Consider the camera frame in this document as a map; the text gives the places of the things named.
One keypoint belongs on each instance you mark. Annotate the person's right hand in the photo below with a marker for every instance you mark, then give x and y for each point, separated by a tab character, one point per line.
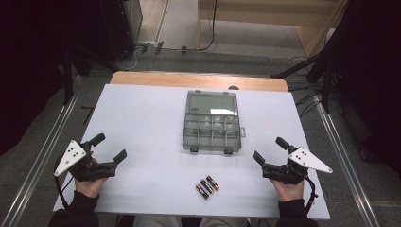
289	190

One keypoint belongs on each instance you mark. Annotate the light wooden desk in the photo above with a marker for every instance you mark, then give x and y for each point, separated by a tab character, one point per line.
252	19

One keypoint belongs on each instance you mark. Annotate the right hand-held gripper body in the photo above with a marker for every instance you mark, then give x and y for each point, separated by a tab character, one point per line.
283	171

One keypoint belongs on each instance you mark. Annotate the grey transparent compartment storage box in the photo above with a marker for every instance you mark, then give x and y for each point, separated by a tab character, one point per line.
211	126

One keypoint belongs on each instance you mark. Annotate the black and orange battery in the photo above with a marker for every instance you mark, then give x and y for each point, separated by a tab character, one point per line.
212	183
207	186
202	191

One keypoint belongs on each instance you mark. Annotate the metal floor rail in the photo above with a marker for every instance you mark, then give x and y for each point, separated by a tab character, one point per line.
343	164
41	157

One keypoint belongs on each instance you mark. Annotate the white table cover board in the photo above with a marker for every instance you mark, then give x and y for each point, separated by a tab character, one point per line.
151	126

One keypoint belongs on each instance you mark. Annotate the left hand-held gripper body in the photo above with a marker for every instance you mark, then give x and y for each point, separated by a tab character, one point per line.
94	168

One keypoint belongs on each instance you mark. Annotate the wooden table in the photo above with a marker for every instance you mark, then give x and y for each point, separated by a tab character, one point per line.
189	80

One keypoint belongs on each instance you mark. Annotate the black curtain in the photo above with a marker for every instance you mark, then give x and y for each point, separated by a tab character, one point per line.
369	78
31	63

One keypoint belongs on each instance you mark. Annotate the person's left hand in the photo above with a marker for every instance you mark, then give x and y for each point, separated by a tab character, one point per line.
90	187

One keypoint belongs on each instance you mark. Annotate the black metal stand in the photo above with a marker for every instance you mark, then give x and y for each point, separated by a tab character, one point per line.
67	75

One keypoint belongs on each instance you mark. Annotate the black computer tower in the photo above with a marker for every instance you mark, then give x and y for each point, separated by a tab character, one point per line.
123	28

